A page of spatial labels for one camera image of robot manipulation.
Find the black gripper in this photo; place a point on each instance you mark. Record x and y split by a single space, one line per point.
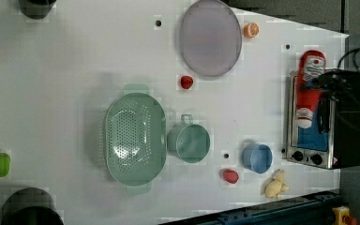
339 83

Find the red ketchup bottle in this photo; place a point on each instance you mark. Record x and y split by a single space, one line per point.
311 66

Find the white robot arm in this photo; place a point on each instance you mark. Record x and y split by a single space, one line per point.
355 55

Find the green oval strainer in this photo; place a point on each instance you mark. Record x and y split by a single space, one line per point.
135 147

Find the black toaster oven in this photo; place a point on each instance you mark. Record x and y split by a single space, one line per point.
333 140

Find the orange toy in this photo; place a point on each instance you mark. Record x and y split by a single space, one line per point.
251 30

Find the blue cup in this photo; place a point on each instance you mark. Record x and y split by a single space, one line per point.
257 157

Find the lilac round plate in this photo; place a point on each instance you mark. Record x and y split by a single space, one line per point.
210 38

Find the red strawberry toy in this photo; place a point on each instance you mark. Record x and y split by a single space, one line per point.
230 176
186 82

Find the green mug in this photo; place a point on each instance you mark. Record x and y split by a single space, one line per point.
188 141

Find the green toy fruit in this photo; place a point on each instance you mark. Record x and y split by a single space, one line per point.
4 164

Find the black post upper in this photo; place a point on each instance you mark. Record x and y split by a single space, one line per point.
36 9

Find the black post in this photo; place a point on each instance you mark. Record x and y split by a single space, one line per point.
36 9
30 206

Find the black post lower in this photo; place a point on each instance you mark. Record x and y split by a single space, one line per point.
30 206

